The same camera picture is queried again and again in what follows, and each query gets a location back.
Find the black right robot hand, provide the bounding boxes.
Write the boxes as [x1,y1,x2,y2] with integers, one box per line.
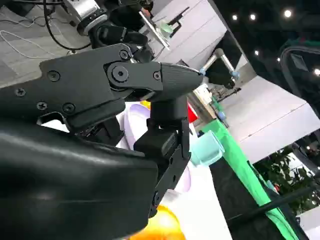
[0,42,204,240]

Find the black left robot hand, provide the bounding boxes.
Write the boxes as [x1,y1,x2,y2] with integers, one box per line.
[88,21,155,64]

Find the lilac plate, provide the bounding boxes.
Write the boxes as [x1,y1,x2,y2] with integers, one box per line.
[123,103,193,194]

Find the red object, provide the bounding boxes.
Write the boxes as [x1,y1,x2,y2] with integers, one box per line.
[187,103,199,124]

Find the pale green mug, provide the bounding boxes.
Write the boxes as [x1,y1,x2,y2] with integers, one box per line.
[189,129,226,168]

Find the green cloth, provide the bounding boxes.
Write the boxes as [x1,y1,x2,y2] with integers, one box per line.
[198,119,301,240]

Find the black cloth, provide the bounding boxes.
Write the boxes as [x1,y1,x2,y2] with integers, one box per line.
[209,158,310,240]

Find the black rod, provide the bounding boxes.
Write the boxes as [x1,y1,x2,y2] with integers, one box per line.
[226,186,317,222]

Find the green potted plant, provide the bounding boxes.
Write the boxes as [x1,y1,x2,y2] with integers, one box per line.
[253,147,320,216]

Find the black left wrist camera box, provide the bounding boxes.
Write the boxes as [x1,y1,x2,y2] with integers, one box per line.
[107,0,151,27]

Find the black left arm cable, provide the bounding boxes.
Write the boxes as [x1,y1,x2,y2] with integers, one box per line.
[42,0,92,51]

